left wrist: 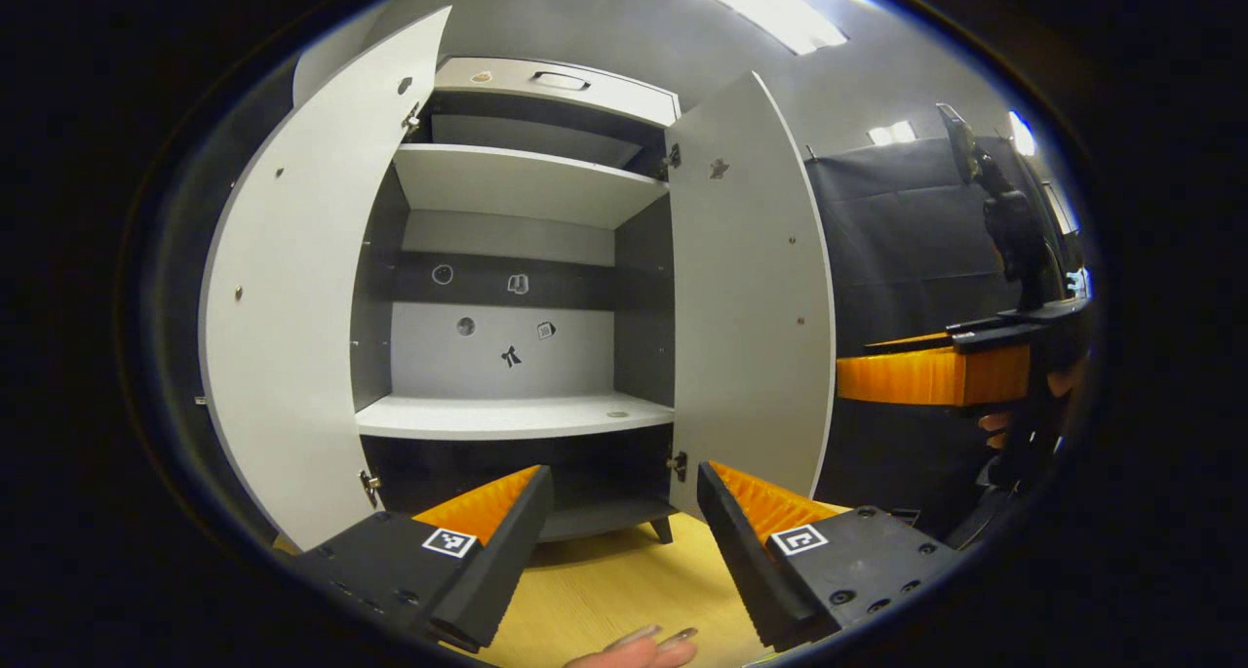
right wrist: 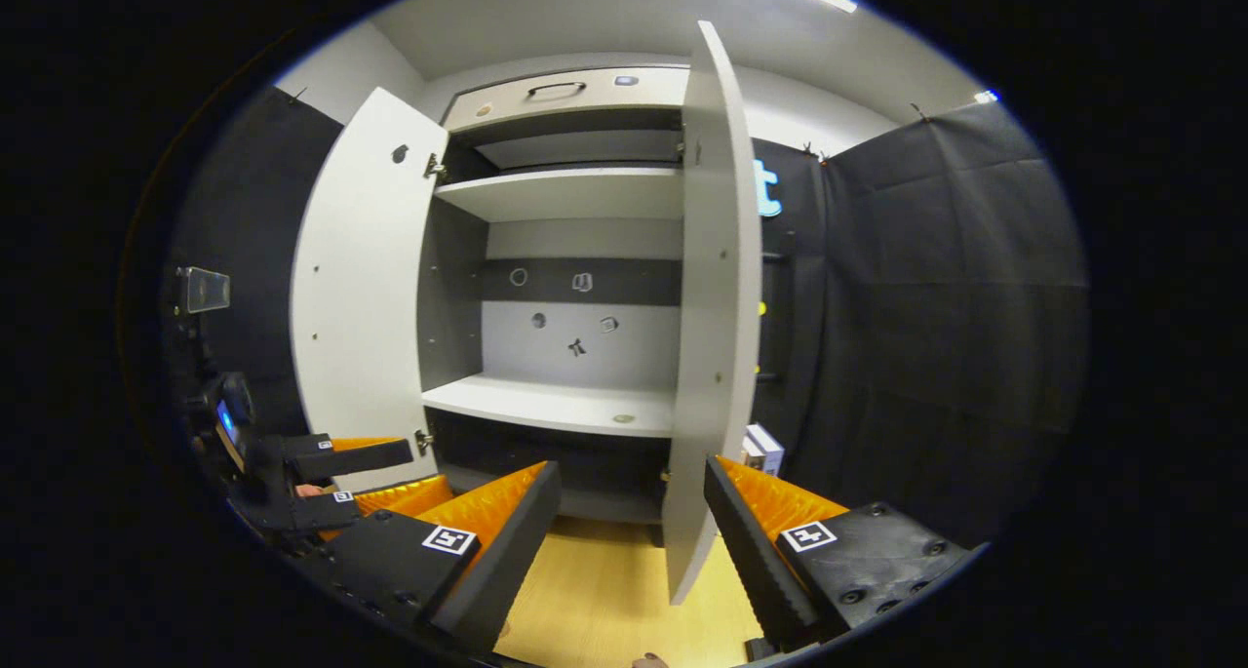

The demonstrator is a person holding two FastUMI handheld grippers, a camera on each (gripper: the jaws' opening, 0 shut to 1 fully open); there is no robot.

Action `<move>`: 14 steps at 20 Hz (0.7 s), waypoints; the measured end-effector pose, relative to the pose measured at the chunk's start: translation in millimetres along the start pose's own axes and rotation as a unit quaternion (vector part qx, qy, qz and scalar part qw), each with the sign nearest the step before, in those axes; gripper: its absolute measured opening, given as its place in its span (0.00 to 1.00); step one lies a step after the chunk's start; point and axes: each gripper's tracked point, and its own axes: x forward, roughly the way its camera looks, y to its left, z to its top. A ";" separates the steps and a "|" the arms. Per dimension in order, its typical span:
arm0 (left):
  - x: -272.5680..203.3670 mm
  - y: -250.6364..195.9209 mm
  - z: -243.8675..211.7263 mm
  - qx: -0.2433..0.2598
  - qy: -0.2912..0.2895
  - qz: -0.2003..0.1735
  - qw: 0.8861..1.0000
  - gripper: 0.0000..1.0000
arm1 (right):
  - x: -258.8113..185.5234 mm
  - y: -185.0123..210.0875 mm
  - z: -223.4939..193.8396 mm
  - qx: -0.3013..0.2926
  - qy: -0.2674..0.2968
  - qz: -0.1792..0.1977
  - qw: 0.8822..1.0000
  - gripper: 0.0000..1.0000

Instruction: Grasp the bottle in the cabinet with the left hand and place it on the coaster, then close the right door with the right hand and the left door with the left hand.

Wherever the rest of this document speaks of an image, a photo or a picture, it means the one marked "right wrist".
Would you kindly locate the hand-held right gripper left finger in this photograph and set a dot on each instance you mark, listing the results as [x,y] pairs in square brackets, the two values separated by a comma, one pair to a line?
[507,570]

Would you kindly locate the metal door hinge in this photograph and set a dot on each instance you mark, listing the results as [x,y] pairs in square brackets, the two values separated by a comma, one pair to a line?
[434,168]
[423,442]
[681,148]

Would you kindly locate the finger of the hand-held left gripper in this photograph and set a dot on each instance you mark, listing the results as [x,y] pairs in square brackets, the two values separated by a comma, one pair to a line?
[351,461]
[292,512]

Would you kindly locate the white cabinet drawer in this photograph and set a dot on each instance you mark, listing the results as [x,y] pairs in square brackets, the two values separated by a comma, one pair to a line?
[585,100]

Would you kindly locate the small black clip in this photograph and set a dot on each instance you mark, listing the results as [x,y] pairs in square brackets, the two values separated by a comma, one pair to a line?
[812,151]

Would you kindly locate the white cabinet shelf board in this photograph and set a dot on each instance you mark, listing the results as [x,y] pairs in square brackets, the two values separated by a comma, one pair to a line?
[526,400]
[565,195]

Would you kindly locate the white and grey cabinet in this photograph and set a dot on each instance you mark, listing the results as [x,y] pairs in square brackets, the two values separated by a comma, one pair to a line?
[585,239]

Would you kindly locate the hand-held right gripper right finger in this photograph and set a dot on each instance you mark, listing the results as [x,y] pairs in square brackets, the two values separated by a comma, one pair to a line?
[741,561]

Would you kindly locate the small ceiling light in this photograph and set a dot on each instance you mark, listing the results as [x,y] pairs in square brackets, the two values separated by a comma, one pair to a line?
[987,96]

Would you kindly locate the white cabinet door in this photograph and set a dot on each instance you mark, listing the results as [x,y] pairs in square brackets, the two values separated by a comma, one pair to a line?
[361,288]
[712,336]

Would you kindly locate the small white box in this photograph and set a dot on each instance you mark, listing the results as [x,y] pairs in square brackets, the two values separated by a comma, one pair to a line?
[765,446]

